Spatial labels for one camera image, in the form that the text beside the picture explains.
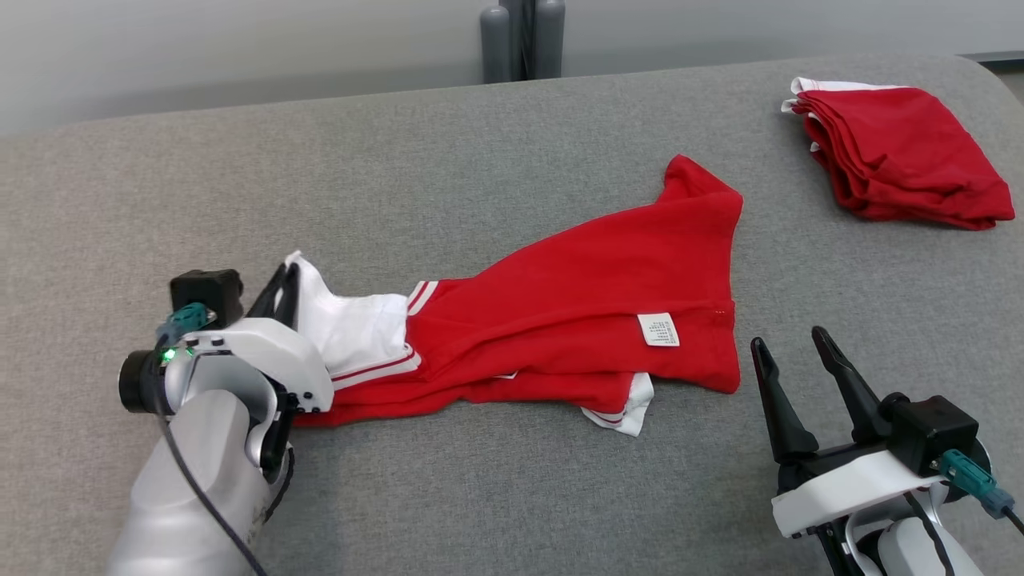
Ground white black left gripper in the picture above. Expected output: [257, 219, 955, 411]
[118, 263, 335, 417]

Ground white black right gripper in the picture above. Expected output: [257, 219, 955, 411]
[750, 326, 950, 539]

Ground red white basketball jersey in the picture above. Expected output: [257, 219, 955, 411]
[284, 154, 746, 438]

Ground red shorts with white trim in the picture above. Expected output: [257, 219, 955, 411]
[781, 76, 1016, 232]

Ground teal left camera connector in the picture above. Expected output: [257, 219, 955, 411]
[157, 302, 215, 346]

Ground teal camera connector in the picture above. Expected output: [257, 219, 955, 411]
[936, 448, 1017, 519]
[157, 302, 215, 346]

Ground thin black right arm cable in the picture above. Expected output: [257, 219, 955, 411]
[902, 490, 954, 576]

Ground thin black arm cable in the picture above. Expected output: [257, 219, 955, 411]
[902, 490, 954, 576]
[152, 384, 271, 576]

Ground teal right camera connector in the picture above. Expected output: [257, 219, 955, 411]
[936, 448, 1017, 519]

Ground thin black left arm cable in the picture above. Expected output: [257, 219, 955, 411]
[152, 384, 271, 576]

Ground grey partition post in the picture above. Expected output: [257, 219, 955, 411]
[479, 0, 529, 86]
[528, 0, 567, 81]

